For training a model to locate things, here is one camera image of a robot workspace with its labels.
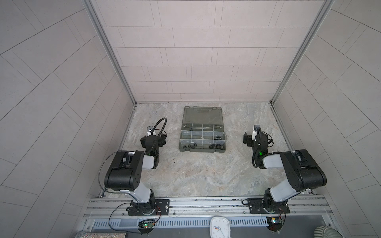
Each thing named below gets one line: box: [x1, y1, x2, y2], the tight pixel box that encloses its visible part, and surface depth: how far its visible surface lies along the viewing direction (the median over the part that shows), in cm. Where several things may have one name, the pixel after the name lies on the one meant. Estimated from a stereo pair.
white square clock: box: [209, 216, 231, 238], surface depth 65 cm
